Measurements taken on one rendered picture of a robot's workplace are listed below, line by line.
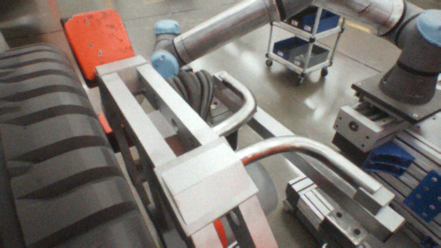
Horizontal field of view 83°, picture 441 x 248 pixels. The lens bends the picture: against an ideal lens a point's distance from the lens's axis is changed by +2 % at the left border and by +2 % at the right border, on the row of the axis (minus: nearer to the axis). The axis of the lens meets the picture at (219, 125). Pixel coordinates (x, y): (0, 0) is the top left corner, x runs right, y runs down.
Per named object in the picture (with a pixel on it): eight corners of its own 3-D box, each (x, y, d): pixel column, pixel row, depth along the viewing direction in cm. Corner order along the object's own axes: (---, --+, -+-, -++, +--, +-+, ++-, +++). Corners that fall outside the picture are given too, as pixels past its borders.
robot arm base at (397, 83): (397, 74, 89) (411, 47, 82) (441, 96, 79) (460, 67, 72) (368, 85, 83) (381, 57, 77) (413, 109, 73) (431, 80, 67)
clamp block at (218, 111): (200, 114, 59) (199, 96, 55) (231, 102, 63) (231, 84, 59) (211, 126, 56) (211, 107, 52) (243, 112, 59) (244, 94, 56)
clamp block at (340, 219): (314, 232, 38) (324, 214, 34) (351, 202, 41) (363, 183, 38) (343, 262, 34) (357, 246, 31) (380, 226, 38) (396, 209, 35)
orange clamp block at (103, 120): (114, 155, 61) (104, 133, 66) (145, 142, 64) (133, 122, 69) (105, 133, 56) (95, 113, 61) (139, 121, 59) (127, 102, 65)
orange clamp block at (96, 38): (88, 89, 39) (63, 33, 38) (136, 76, 43) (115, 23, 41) (87, 84, 33) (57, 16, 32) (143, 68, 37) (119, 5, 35)
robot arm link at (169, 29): (178, 31, 69) (182, 67, 77) (180, 18, 78) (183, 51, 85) (149, 32, 69) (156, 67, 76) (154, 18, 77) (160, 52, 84)
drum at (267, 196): (152, 225, 51) (137, 184, 42) (236, 177, 60) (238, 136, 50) (184, 292, 42) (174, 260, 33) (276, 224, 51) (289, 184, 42)
